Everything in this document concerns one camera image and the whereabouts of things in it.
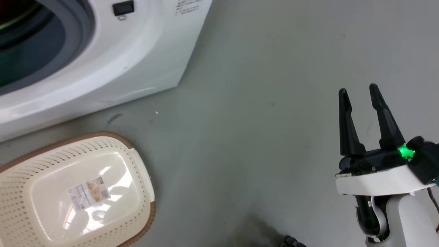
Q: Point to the white washing machine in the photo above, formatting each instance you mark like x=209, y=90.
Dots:
x=137, y=58

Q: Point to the grey rubber door gasket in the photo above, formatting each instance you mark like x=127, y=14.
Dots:
x=79, y=32

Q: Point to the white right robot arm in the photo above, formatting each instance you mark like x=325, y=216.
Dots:
x=404, y=219

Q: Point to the paper sticker with print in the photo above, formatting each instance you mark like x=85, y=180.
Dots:
x=90, y=193

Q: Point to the black door latch socket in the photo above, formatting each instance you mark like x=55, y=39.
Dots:
x=123, y=8

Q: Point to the dark knobbly robot part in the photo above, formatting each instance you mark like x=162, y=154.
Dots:
x=292, y=241

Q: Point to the printed washing machine label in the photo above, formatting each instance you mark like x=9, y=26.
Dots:
x=187, y=7

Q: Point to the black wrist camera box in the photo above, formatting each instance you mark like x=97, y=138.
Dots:
x=425, y=159

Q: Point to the cream perforated laundry basket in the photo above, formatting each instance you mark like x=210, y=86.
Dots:
x=51, y=206

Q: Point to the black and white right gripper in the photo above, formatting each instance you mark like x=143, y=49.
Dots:
x=377, y=173

